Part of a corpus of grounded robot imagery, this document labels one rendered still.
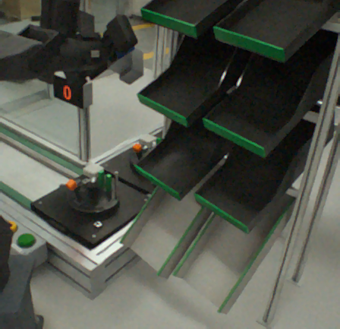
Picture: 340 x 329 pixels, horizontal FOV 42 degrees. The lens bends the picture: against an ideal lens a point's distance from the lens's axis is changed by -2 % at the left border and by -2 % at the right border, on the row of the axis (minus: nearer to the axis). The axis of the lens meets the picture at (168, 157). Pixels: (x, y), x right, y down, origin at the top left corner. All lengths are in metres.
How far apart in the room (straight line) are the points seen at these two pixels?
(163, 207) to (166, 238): 0.08
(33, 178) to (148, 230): 0.52
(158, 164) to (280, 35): 0.39
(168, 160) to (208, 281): 0.27
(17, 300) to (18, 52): 0.44
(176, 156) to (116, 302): 0.39
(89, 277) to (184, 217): 0.26
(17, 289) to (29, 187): 0.56
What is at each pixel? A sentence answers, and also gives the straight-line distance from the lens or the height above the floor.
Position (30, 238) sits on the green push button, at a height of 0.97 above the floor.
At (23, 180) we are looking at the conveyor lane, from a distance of 1.43.
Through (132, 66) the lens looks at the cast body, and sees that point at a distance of 0.89.
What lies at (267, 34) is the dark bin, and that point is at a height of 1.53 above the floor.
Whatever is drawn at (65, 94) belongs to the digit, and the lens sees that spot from 1.29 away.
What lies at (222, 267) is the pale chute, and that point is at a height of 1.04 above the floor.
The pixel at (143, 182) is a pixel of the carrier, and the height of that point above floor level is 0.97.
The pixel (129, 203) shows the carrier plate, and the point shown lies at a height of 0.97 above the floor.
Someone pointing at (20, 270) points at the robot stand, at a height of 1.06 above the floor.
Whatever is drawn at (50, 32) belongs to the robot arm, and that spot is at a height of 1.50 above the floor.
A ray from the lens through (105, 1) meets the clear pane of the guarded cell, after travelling 2.41.
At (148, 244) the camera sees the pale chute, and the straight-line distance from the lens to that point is 1.03.
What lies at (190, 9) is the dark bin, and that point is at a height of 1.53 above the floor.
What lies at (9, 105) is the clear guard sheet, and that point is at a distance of 1.66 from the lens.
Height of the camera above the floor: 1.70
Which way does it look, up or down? 31 degrees down
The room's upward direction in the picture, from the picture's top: 5 degrees clockwise
